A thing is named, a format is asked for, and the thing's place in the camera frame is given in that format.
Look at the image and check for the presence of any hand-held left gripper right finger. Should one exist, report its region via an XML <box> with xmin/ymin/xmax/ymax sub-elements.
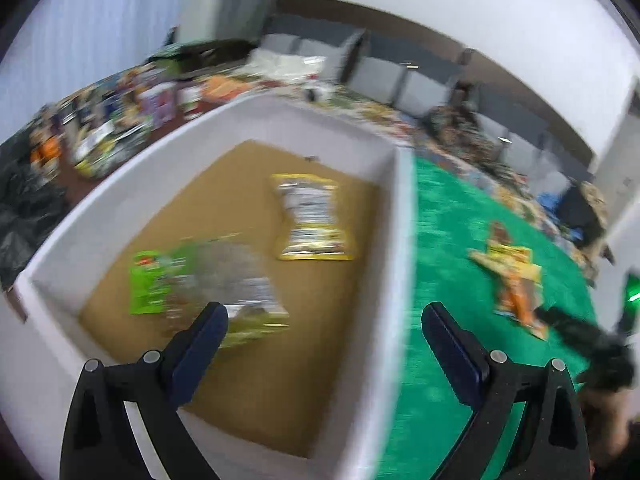
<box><xmin>421</xmin><ymin>301</ymin><xmax>591</xmax><ymax>480</ymax></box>

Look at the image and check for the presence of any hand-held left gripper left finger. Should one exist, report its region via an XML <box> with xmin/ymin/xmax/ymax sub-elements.
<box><xmin>60</xmin><ymin>301</ymin><xmax>230</xmax><ymax>480</ymax></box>

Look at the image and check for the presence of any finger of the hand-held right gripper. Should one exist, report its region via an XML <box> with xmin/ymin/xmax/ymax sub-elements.
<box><xmin>535</xmin><ymin>305</ymin><xmax>601</xmax><ymax>348</ymax></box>

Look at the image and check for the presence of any orange snack packet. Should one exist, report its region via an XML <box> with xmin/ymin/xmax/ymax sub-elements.
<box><xmin>495</xmin><ymin>272</ymin><xmax>551</xmax><ymax>341</ymax></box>

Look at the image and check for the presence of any large clear gold snack packet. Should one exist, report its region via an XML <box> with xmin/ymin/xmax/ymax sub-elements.
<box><xmin>160</xmin><ymin>237</ymin><xmax>291</xmax><ymax>351</ymax></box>

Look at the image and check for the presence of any bright green snack packet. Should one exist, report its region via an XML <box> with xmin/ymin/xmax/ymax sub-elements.
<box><xmin>129</xmin><ymin>245</ymin><xmax>201</xmax><ymax>317</ymax></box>

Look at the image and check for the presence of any yellow cartoon snack packet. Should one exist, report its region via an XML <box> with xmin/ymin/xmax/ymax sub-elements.
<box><xmin>468</xmin><ymin>242</ymin><xmax>543</xmax><ymax>283</ymax></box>

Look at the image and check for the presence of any yellow clear-window snack packet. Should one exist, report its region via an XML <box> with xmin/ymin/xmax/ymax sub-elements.
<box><xmin>270</xmin><ymin>172</ymin><xmax>357</xmax><ymax>262</ymax></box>

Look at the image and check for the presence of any white cardboard box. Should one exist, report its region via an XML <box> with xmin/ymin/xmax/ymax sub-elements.
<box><xmin>0</xmin><ymin>92</ymin><xmax>418</xmax><ymax>480</ymax></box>

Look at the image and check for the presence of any clear brown snack packet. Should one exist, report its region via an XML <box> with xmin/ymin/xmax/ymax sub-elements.
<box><xmin>487</xmin><ymin>220</ymin><xmax>511</xmax><ymax>248</ymax></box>

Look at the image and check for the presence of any dark floral garment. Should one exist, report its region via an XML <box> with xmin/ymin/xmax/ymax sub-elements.
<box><xmin>425</xmin><ymin>85</ymin><xmax>506</xmax><ymax>171</ymax></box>

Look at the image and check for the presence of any black plastic bag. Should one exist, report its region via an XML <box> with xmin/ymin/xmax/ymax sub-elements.
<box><xmin>0</xmin><ymin>127</ymin><xmax>76</xmax><ymax>291</ymax></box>

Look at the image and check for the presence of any pile of assorted packages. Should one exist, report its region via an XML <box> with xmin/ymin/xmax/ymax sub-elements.
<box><xmin>30</xmin><ymin>67</ymin><xmax>251</xmax><ymax>181</ymax></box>

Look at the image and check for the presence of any grey two-tone cushion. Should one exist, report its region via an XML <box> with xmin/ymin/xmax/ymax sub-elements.
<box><xmin>345</xmin><ymin>55</ymin><xmax>471</xmax><ymax>111</ymax></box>
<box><xmin>260</xmin><ymin>30</ymin><xmax>366</xmax><ymax>83</ymax></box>

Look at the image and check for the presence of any white sheer curtain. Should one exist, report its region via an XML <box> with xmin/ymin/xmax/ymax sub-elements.
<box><xmin>0</xmin><ymin>0</ymin><xmax>191</xmax><ymax>126</ymax></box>

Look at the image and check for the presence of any grey curtain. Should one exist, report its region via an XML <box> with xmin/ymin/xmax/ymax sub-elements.
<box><xmin>180</xmin><ymin>0</ymin><xmax>281</xmax><ymax>51</ymax></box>

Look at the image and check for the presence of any grey sofa with cushions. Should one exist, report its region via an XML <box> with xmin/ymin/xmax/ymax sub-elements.
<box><xmin>275</xmin><ymin>0</ymin><xmax>598</xmax><ymax>161</ymax></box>

